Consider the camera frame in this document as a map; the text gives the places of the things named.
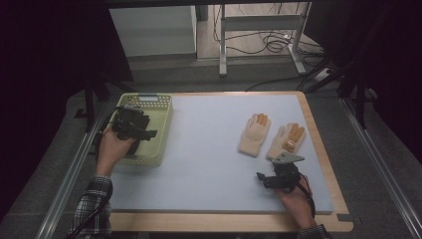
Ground yellow-green plastic basket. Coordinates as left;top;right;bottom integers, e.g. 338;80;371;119
108;93;174;168

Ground white power strip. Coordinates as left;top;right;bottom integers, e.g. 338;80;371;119
314;67;332;84

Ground beige glove with round ornament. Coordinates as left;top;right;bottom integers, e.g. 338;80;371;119
266;122;307;161

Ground white foam mat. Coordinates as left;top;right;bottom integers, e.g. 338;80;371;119
108;94;334;215

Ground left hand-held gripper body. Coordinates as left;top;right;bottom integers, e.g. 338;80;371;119
110;104;151;141

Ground white cabinet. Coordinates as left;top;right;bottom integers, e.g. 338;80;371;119
108;4;198;58

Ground person's left hand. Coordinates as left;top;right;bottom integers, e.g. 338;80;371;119
96;126;137;177

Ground black floor cables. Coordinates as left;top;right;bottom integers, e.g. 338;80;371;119
212;3;325;57

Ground aluminium rail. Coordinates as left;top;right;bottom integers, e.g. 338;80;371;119
340;97;422;239
34;104;107;239

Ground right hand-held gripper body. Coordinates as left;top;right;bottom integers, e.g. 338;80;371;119
270;151;306;193

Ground black stand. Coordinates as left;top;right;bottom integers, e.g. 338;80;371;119
83;78;135;133
336;63;380;130

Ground person's right hand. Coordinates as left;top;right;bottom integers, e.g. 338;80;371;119
274;174;317;229

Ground grey metal stand frame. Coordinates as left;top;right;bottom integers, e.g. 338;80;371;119
218;2;314;78

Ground right hand-held gripper black cable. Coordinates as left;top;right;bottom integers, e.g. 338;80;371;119
296;172;317;219

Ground beige orange knit glove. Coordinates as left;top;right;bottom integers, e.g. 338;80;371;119
238;113;272;158

